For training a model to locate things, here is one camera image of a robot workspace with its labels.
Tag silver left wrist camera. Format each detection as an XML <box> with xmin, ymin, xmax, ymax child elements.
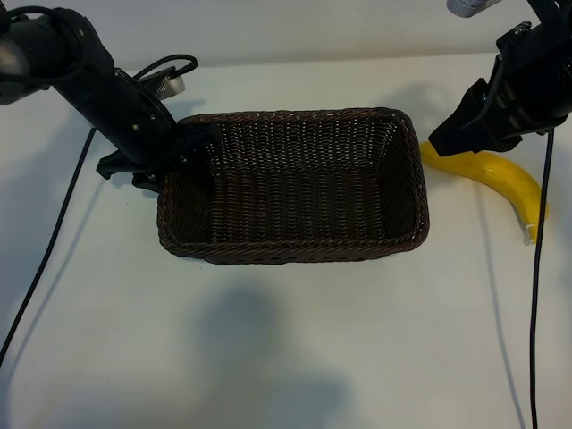
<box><xmin>141</xmin><ymin>66</ymin><xmax>187</xmax><ymax>100</ymax></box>

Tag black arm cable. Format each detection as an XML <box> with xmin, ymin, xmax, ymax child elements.
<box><xmin>528</xmin><ymin>127</ymin><xmax>556</xmax><ymax>429</ymax></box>
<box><xmin>0</xmin><ymin>54</ymin><xmax>199</xmax><ymax>364</ymax></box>

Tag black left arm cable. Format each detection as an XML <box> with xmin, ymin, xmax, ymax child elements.
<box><xmin>0</xmin><ymin>54</ymin><xmax>199</xmax><ymax>364</ymax></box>

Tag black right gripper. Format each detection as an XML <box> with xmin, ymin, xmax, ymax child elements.
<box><xmin>427</xmin><ymin>20</ymin><xmax>572</xmax><ymax>157</ymax></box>

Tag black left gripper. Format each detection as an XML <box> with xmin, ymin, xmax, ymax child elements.
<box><xmin>96</xmin><ymin>66</ymin><xmax>223</xmax><ymax>196</ymax></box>

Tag dark brown wicker basket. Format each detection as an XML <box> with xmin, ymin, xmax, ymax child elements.
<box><xmin>156</xmin><ymin>105</ymin><xmax>431</xmax><ymax>266</ymax></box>

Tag yellow banana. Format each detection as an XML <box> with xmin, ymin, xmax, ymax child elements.
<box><xmin>419</xmin><ymin>141</ymin><xmax>550</xmax><ymax>245</ymax></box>

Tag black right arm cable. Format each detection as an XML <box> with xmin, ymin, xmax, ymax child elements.
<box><xmin>528</xmin><ymin>127</ymin><xmax>556</xmax><ymax>429</ymax></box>

